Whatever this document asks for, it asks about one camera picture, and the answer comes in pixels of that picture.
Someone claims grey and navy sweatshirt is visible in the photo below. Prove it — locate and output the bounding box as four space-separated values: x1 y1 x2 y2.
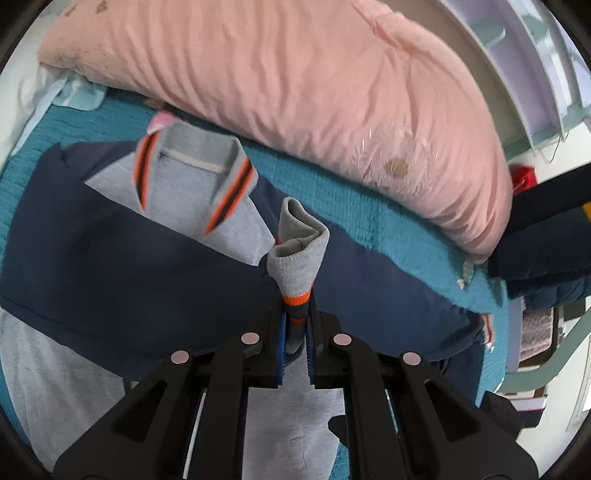
1 122 494 469

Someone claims dark blue clothes pile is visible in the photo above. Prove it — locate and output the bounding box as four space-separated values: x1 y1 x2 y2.
488 164 591 310

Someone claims teal quilted bedspread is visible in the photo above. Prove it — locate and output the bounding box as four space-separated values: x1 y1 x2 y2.
0 87 512 480

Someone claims pink pillow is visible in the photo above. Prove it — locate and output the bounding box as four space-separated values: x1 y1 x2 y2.
38 1 513 262

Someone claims white pillow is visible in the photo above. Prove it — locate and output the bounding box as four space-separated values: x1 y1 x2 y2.
0 59 108 163

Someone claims white shelf headboard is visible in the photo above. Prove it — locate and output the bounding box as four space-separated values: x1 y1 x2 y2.
389 0 590 159

